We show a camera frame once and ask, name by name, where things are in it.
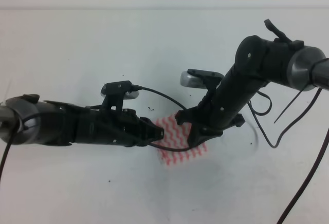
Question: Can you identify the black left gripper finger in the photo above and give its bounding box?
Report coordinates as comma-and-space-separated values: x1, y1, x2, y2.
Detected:
140, 117, 164, 136
138, 133, 163, 147

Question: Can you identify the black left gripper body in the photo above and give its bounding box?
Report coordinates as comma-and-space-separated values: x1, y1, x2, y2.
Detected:
97, 109, 148, 147

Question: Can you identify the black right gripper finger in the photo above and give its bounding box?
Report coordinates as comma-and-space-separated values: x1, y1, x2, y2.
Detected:
187, 127, 213, 147

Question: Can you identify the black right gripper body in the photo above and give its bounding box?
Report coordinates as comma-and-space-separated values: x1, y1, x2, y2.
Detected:
176, 100, 244, 137

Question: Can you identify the pink white wavy towel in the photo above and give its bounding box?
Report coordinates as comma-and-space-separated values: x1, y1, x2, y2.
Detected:
154, 114, 208, 167

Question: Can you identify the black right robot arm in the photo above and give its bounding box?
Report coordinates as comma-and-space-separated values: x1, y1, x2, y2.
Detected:
175, 35, 328, 147

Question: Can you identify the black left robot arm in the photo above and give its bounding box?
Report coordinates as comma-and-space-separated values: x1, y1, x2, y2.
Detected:
1, 95, 164, 147

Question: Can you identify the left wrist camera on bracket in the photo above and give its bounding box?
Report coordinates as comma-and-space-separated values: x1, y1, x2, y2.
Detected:
101, 81, 139, 113

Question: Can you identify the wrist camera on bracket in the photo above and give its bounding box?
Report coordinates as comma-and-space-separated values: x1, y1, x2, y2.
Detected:
101, 81, 139, 113
180, 68, 224, 99

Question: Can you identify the black left camera cable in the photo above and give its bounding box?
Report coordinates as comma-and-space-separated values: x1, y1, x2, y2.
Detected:
0, 85, 192, 183

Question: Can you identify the black camera cable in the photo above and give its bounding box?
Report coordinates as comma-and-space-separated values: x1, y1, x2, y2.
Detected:
246, 18, 329, 224
0, 85, 192, 183

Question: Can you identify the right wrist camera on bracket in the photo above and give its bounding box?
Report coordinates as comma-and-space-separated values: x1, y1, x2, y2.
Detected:
180, 68, 224, 99

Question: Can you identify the black right camera cable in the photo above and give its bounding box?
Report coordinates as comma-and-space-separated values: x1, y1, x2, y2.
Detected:
246, 18, 329, 224

